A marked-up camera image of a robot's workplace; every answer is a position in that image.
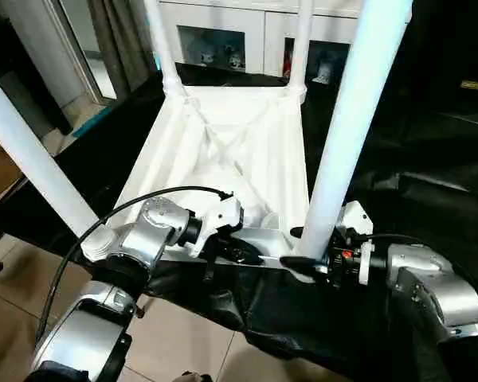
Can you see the white plastic table leg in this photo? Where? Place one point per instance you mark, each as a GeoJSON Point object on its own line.
{"type": "Point", "coordinates": [36, 155]}
{"type": "Point", "coordinates": [354, 119]}
{"type": "Point", "coordinates": [301, 44]}
{"type": "Point", "coordinates": [163, 44]}

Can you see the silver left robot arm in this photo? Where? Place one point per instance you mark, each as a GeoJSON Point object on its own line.
{"type": "Point", "coordinates": [143, 239]}

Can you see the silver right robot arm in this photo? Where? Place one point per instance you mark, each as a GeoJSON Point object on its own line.
{"type": "Point", "coordinates": [438, 286]}

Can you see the black table mat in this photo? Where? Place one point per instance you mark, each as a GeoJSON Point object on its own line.
{"type": "Point", "coordinates": [430, 183]}

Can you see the black left robot foot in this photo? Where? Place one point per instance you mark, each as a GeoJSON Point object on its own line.
{"type": "Point", "coordinates": [197, 377]}

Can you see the red bottle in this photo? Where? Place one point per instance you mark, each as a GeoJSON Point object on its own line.
{"type": "Point", "coordinates": [287, 62]}

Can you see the blue floor mat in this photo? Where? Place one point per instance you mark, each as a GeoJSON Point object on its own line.
{"type": "Point", "coordinates": [95, 119]}

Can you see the white display cabinet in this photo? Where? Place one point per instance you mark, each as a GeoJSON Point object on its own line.
{"type": "Point", "coordinates": [223, 24]}

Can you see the grey curtain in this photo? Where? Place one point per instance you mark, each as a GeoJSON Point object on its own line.
{"type": "Point", "coordinates": [123, 40]}

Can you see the brown cardboard box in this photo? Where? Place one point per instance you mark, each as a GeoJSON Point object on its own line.
{"type": "Point", "coordinates": [0, 171]}

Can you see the black cabinet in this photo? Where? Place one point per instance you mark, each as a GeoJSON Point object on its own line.
{"type": "Point", "coordinates": [454, 40]}

